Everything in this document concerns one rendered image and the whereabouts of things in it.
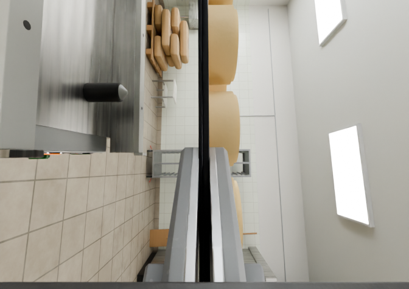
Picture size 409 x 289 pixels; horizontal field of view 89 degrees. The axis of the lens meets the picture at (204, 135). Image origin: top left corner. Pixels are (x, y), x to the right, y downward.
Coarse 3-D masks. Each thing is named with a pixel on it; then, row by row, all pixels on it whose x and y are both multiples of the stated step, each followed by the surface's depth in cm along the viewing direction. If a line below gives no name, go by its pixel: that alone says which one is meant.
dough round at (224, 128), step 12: (216, 96) 12; (228, 96) 12; (216, 108) 12; (228, 108) 12; (216, 120) 12; (228, 120) 12; (216, 132) 12; (228, 132) 12; (216, 144) 12; (228, 144) 12; (228, 156) 12
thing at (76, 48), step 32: (64, 0) 29; (96, 0) 38; (64, 32) 29; (96, 32) 38; (64, 64) 29; (96, 64) 38; (64, 96) 29; (96, 96) 34; (64, 128) 29; (96, 128) 38
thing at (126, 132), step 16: (128, 0) 46; (144, 0) 48; (128, 16) 45; (144, 16) 47; (128, 32) 45; (144, 32) 47; (128, 48) 45; (144, 48) 47; (128, 64) 44; (144, 64) 47; (112, 80) 44; (128, 80) 44; (128, 96) 44; (112, 112) 43; (128, 112) 43; (112, 128) 43; (128, 128) 43; (112, 144) 43; (128, 144) 43
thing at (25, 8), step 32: (0, 0) 15; (32, 0) 16; (0, 32) 14; (32, 32) 16; (0, 64) 14; (32, 64) 16; (0, 96) 14; (32, 96) 16; (0, 128) 14; (32, 128) 16
